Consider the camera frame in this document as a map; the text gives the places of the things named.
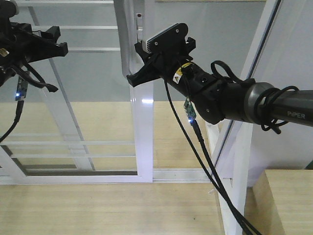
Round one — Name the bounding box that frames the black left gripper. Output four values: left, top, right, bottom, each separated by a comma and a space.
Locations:
0, 0, 68, 86

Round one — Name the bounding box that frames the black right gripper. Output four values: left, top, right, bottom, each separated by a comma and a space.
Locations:
126, 36, 232, 124

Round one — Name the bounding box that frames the white sliding glass door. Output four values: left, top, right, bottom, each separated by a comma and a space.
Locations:
0, 0, 156, 185

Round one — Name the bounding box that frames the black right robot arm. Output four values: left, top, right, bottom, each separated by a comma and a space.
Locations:
127, 38, 313, 132

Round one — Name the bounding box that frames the white fixed glass door panel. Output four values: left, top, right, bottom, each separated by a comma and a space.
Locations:
27, 7, 95, 170

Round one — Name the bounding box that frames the left circuit board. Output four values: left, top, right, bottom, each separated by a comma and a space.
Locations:
15, 76, 28, 101

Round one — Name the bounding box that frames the green right circuit board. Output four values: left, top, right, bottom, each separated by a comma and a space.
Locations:
183, 97, 197, 125

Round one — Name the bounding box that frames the light wooden box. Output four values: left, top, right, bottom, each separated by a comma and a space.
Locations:
253, 169, 313, 235

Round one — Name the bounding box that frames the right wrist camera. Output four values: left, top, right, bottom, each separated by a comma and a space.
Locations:
142, 23, 188, 53

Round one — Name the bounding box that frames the black left cable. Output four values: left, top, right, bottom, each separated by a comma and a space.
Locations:
0, 99, 25, 144

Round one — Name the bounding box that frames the black cable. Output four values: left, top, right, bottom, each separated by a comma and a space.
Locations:
0, 99, 25, 144
163, 80, 264, 235

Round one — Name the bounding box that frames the white right support bracket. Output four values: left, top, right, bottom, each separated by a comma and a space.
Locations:
205, 119, 254, 235

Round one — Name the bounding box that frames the black right cable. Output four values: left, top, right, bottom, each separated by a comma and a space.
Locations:
163, 80, 264, 235

